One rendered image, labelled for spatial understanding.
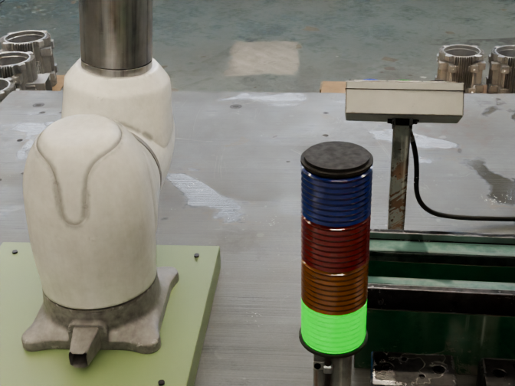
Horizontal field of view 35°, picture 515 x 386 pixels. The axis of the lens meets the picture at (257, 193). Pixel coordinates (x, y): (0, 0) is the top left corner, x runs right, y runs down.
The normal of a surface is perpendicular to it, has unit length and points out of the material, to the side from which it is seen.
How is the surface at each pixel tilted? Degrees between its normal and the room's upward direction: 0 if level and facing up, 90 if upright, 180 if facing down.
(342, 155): 0
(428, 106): 58
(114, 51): 91
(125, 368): 0
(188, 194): 0
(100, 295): 96
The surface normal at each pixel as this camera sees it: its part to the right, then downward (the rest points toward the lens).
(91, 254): 0.18, 0.44
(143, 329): 0.15, -0.77
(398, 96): -0.12, -0.07
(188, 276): -0.04, -0.88
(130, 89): 0.35, -0.16
